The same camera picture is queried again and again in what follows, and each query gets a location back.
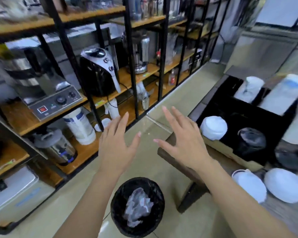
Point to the person's right forearm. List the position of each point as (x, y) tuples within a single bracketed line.
[(238, 208)]

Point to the person's right middle finger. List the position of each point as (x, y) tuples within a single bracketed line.
[(181, 117)]

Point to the row of bottles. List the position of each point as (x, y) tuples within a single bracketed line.
[(146, 7)]

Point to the person's left forearm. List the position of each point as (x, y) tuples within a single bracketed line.
[(89, 208)]

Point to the small white cup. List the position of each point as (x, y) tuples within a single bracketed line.
[(101, 125)]

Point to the person's right thumb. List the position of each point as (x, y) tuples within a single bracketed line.
[(164, 144)]

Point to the clear plastic jug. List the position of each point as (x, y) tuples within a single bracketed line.
[(144, 96)]

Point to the white canister with blue label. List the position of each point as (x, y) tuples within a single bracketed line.
[(79, 126)]

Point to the steel blender machine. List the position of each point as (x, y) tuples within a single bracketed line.
[(141, 54)]

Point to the stainless appliance with control panel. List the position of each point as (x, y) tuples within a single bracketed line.
[(57, 101)]

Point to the black silver air fryer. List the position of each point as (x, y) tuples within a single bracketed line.
[(96, 71)]

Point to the stainless steel counter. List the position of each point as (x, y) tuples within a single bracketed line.
[(263, 52)]

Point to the clear bottle with red label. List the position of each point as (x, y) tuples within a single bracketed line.
[(172, 78)]

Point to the black trash bin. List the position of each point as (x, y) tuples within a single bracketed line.
[(119, 203)]

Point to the white paper cup stack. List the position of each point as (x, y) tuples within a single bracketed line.
[(113, 109)]

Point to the grey metal box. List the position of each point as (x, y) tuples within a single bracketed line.
[(15, 190)]

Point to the white plastic bowl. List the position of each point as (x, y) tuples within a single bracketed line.
[(285, 185), (250, 185)]

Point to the black cup organizer box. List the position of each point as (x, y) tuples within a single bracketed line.
[(228, 111)]

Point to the person's right hand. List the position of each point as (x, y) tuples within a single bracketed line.
[(188, 146)]

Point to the person's left thumb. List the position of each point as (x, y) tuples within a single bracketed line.
[(135, 143)]

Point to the dark round lid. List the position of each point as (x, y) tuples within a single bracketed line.
[(291, 156)]

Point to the white cup sleeve blue band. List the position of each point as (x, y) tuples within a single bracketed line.
[(283, 95)]

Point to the stainless steel pot grey lid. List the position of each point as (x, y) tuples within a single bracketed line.
[(59, 148)]

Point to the dark wooden table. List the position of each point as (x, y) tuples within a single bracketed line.
[(178, 166)]

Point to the person's left hand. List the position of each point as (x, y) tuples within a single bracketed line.
[(113, 148)]

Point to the black metal wooden shelving unit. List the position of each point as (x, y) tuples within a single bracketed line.
[(22, 118)]

